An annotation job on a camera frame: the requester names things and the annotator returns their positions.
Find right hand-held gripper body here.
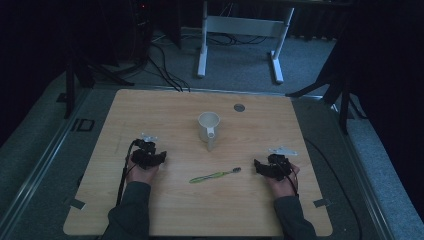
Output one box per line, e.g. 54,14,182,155
267,146,299,182

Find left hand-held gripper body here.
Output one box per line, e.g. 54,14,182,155
130,133,158,170

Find white cup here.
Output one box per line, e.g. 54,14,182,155
197,111,222,153

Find green and grey toothbrush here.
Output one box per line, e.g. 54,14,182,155
188,167,242,184

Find person's left hand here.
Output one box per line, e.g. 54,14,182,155
125,159,160,186

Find person's right hand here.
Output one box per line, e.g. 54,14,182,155
266,163,301,200

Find grey tape piece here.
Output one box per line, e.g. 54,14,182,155
313,198,333,209
68,197,86,211

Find black metal stand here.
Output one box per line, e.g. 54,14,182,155
62,49,135,120
285,43,368,135

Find black computer tower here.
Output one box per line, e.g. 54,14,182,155
130,0,155,65

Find plain black curtain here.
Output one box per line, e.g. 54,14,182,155
0,0,72,148
328,0,424,212

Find black pleated curtain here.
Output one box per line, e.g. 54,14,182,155
219,0,338,42

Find right hand-held gripper black cable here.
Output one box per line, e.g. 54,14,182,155
282,162,300,198

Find hand-held gripper black cable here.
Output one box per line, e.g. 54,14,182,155
282,162,300,198
115,139,138,206

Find left hand-held gripper black cable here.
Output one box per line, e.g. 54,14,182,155
115,139,138,206

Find black square floor frame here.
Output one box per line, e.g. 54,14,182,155
70,117,96,133

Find long black floor cable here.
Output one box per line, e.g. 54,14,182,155
304,137,364,240

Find black floor cable bundle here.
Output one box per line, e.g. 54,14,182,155
146,42,192,93

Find black cables under desk frame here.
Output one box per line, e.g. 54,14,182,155
205,32,268,47

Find white metal desk frame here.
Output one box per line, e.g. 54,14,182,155
196,1,296,85

